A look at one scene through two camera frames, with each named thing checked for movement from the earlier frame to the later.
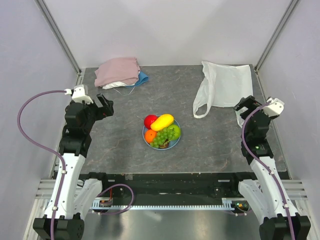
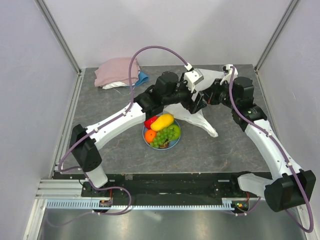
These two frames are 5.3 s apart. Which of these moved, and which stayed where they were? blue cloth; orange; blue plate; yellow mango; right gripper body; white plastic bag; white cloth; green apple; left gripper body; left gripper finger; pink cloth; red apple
Moved: left gripper body; right gripper body; white plastic bag; left gripper finger
Stayed: red apple; green apple; orange; blue cloth; yellow mango; white cloth; pink cloth; blue plate
